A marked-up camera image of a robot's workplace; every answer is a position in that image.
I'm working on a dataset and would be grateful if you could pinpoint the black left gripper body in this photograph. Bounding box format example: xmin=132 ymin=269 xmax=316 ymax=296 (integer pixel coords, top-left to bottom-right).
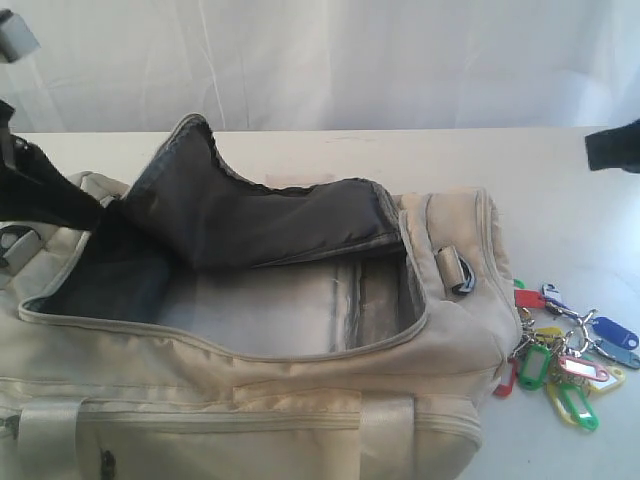
xmin=1 ymin=101 xmax=19 ymax=220

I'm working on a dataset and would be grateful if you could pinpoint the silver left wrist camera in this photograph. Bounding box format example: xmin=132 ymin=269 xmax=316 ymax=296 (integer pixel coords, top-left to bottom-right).
xmin=0 ymin=8 xmax=40 ymax=64

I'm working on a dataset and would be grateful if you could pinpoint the white backdrop curtain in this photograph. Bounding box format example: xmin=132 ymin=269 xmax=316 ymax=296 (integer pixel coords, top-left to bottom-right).
xmin=1 ymin=1 xmax=639 ymax=132

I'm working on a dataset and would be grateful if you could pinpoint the beige canvas duffel bag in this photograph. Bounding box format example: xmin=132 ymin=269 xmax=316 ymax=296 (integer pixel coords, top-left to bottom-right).
xmin=1 ymin=114 xmax=521 ymax=479

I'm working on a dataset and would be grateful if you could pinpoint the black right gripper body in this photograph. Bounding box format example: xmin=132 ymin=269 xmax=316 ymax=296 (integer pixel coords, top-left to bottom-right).
xmin=584 ymin=120 xmax=640 ymax=174

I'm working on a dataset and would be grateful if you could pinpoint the bunch of colourful key tags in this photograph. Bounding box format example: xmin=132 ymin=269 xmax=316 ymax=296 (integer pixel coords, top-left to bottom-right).
xmin=493 ymin=280 xmax=639 ymax=432

